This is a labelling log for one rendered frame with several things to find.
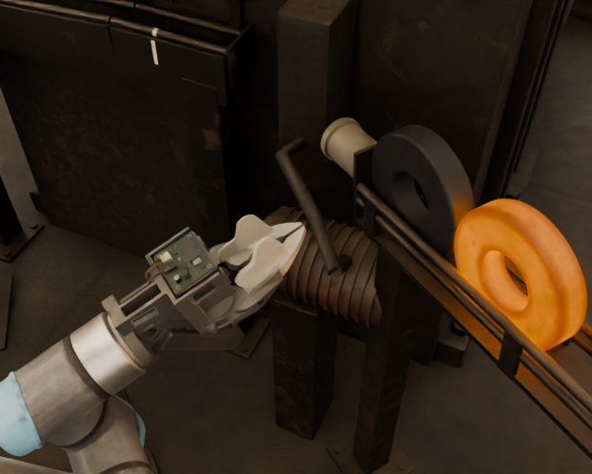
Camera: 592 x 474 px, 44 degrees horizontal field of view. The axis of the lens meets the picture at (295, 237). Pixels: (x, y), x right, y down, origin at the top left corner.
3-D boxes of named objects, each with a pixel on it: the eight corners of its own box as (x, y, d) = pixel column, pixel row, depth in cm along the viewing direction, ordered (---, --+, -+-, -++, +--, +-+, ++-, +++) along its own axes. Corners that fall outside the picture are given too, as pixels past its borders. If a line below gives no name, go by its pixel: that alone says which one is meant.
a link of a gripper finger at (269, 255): (307, 221, 71) (230, 275, 70) (322, 251, 76) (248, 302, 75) (291, 201, 73) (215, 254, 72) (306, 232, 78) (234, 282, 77)
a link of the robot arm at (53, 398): (13, 412, 78) (-37, 385, 71) (100, 353, 79) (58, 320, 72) (37, 472, 74) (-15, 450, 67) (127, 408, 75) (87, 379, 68)
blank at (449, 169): (395, 100, 83) (371, 109, 82) (486, 168, 73) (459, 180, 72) (390, 203, 94) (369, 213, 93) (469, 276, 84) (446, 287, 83)
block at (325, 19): (305, 114, 116) (307, -28, 98) (352, 127, 114) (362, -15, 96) (276, 154, 109) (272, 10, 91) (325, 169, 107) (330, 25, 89)
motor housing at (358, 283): (286, 373, 148) (282, 183, 109) (388, 414, 142) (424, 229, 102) (257, 426, 140) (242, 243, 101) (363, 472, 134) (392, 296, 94)
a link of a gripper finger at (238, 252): (291, 201, 73) (215, 254, 72) (306, 232, 78) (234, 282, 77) (276, 182, 75) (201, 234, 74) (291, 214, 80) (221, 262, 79)
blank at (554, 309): (486, 168, 73) (459, 180, 72) (605, 259, 63) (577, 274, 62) (469, 276, 84) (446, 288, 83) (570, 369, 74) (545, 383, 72)
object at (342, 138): (358, 148, 99) (358, 110, 95) (396, 181, 93) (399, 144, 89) (320, 163, 97) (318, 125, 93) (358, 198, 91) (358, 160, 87)
